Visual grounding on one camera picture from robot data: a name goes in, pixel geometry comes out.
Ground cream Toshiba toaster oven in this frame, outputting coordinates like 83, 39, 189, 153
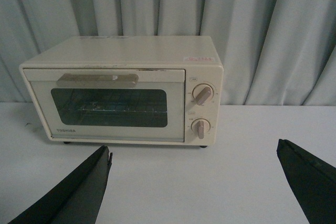
19, 36, 224, 146

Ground lower beige oven knob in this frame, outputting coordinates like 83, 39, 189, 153
191, 119, 211, 139

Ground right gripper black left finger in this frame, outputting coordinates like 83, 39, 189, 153
10, 146, 113, 223

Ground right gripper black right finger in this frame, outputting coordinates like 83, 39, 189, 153
277, 139, 335, 223

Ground cream oven door with window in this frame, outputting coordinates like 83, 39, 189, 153
23, 68, 185, 142

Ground upper beige oven knob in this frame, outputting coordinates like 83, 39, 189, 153
192, 83, 214, 105

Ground beige oven knob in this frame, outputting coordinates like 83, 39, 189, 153
191, 119, 211, 139
192, 83, 214, 105

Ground grey curtain backdrop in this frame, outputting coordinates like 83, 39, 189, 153
1, 0, 335, 106

